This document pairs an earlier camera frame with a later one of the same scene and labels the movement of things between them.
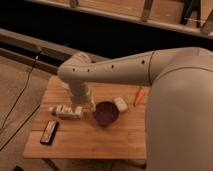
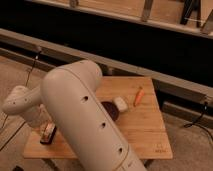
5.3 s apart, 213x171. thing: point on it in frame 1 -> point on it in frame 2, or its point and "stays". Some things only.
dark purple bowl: [106, 113] stays
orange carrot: [140, 95] stays
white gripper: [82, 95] -> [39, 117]
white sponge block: [120, 103] stays
